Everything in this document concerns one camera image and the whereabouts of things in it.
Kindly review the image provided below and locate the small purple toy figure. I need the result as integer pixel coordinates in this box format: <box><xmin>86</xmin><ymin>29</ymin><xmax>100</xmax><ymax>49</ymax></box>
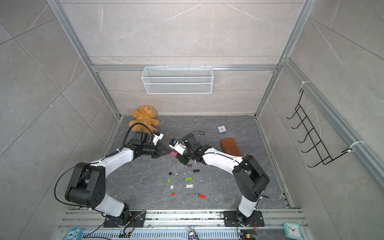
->
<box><xmin>187</xmin><ymin>226</ymin><xmax>199</xmax><ymax>240</ymax></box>

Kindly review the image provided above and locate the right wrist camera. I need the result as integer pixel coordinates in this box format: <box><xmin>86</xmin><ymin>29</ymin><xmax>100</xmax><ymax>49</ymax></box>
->
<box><xmin>169</xmin><ymin>139</ymin><xmax>187</xmax><ymax>155</ymax></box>

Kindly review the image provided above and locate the black wire hook rack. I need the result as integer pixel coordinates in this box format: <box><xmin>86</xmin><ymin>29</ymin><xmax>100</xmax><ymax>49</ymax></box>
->
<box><xmin>286</xmin><ymin>89</ymin><xmax>353</xmax><ymax>168</ymax></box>

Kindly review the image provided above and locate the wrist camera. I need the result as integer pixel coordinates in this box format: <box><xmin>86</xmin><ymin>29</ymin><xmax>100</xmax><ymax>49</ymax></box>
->
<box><xmin>152</xmin><ymin>132</ymin><xmax>164</xmax><ymax>146</ymax></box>
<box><xmin>169</xmin><ymin>139</ymin><xmax>187</xmax><ymax>155</ymax></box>

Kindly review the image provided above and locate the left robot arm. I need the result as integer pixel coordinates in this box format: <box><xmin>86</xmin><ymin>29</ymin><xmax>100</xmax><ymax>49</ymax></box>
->
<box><xmin>58</xmin><ymin>123</ymin><xmax>171</xmax><ymax>219</ymax></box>

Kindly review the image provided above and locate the small square pink-white packet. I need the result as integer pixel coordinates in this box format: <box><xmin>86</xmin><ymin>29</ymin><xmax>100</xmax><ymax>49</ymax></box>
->
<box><xmin>218</xmin><ymin>125</ymin><xmax>227</xmax><ymax>134</ymax></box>

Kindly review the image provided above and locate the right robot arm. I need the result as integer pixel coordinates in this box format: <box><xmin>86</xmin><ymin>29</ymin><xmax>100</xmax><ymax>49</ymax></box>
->
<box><xmin>169</xmin><ymin>134</ymin><xmax>270</xmax><ymax>221</ymax></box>

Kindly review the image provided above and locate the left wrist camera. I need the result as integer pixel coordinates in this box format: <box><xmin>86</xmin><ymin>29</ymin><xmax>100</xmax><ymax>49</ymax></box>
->
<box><xmin>152</xmin><ymin>132</ymin><xmax>164</xmax><ymax>146</ymax></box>

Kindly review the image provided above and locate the blue cartoon alarm clock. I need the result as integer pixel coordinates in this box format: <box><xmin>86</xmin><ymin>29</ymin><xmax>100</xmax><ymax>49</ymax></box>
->
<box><xmin>64</xmin><ymin>228</ymin><xmax>84</xmax><ymax>240</ymax></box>

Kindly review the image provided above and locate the teal alarm clock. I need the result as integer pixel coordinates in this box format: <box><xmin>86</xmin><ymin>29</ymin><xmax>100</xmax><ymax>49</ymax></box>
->
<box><xmin>283</xmin><ymin>223</ymin><xmax>303</xmax><ymax>240</ymax></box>

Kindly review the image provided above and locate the brown teddy bear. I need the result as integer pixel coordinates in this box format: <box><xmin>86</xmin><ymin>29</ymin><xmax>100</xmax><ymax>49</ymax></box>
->
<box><xmin>129</xmin><ymin>105</ymin><xmax>160</xmax><ymax>133</ymax></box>

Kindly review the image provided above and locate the brown leather wallet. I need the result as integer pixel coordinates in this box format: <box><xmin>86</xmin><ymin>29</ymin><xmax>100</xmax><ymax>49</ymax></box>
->
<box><xmin>220</xmin><ymin>138</ymin><xmax>243</xmax><ymax>157</ymax></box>

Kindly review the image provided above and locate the white wire mesh basket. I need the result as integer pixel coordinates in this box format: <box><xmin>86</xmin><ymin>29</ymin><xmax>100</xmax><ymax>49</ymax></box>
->
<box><xmin>142</xmin><ymin>66</ymin><xmax>214</xmax><ymax>95</ymax></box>

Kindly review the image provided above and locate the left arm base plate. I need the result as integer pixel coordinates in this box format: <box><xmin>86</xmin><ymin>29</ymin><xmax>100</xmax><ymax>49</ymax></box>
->
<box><xmin>103</xmin><ymin>210</ymin><xmax>147</xmax><ymax>228</ymax></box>

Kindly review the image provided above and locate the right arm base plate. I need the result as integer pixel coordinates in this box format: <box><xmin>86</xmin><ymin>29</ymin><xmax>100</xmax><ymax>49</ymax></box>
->
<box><xmin>223</xmin><ymin>211</ymin><xmax>265</xmax><ymax>227</ymax></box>

